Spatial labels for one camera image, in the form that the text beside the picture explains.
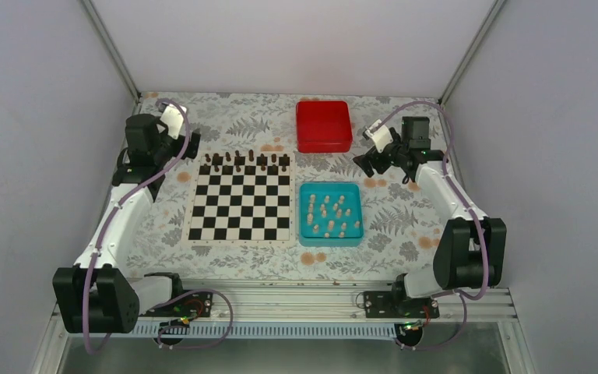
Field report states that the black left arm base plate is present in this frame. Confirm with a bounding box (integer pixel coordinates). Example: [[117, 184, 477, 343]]
[[143, 291, 213, 319]]

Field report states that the red square box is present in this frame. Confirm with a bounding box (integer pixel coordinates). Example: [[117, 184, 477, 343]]
[[296, 101, 353, 153]]

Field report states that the aluminium corner frame post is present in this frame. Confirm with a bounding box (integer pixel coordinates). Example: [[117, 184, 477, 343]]
[[79, 0, 140, 102]]

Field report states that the black white chessboard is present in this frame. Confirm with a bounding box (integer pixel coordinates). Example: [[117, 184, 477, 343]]
[[182, 151, 296, 248]]

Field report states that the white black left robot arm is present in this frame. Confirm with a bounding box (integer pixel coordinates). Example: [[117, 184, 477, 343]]
[[52, 106, 200, 333]]

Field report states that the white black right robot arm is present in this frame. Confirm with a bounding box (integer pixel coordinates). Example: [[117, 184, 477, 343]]
[[354, 117, 507, 317]]

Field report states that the aluminium front rail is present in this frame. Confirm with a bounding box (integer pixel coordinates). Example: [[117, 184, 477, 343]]
[[122, 282, 518, 340]]

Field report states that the aluminium right frame post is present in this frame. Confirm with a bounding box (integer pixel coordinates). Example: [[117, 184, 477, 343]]
[[440, 0, 508, 105]]

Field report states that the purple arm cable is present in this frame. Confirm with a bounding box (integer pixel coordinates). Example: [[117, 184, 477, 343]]
[[376, 101, 490, 352], [82, 97, 234, 356]]

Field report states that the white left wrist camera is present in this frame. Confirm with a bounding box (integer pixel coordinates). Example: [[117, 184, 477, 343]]
[[160, 104, 186, 139]]

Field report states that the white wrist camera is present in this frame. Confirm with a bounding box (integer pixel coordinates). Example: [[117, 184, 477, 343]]
[[363, 119, 393, 153], [160, 104, 186, 139]]

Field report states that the teal square tray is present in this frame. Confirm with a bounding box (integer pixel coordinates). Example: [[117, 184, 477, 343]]
[[297, 182, 364, 247]]

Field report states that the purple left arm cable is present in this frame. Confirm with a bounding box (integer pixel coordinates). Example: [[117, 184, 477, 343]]
[[82, 97, 234, 356]]

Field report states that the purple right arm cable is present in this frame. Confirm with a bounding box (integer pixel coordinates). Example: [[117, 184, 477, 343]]
[[376, 101, 490, 352]]

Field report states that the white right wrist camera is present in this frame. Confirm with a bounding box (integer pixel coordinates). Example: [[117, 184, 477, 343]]
[[363, 119, 393, 153]]

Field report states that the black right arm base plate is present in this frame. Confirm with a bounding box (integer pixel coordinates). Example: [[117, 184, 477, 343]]
[[362, 291, 440, 319]]

